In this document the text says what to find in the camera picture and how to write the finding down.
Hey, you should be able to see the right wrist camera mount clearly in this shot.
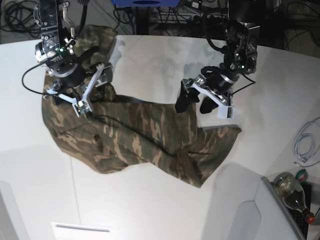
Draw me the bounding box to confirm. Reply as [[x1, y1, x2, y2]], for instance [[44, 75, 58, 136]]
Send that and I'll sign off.
[[45, 62, 113, 117]]

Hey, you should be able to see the green tape roll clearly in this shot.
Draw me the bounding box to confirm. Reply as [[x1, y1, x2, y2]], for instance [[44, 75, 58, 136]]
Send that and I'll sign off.
[[295, 169, 309, 183]]

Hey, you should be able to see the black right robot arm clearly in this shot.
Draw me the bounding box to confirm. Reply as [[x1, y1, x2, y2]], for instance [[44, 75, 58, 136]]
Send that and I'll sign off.
[[33, 0, 99, 88]]

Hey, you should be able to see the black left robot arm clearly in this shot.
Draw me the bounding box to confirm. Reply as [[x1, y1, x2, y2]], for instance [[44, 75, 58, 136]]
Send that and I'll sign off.
[[175, 0, 265, 119]]

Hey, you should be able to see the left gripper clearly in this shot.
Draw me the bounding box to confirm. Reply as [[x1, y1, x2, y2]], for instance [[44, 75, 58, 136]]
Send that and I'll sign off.
[[175, 71, 238, 113]]

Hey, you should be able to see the black coiled cable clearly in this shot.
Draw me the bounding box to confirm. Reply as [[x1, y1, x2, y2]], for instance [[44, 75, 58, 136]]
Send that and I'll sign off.
[[0, 0, 43, 38]]

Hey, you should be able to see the white coiled cable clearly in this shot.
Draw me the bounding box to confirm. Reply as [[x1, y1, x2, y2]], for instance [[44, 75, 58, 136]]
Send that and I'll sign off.
[[292, 116, 320, 167]]

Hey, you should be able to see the camouflage t-shirt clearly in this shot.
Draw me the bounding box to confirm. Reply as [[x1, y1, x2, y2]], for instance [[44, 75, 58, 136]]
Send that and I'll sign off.
[[40, 24, 243, 188]]

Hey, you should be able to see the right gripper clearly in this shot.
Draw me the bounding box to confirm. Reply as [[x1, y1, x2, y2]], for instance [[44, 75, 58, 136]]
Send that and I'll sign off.
[[53, 46, 99, 88]]

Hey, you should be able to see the blue box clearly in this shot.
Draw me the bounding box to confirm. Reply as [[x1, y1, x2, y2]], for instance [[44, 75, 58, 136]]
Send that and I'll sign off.
[[111, 0, 185, 8]]

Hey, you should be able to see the clear plastic bottle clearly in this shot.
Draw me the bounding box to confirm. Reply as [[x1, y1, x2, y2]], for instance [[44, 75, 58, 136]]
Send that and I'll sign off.
[[273, 172, 316, 225]]

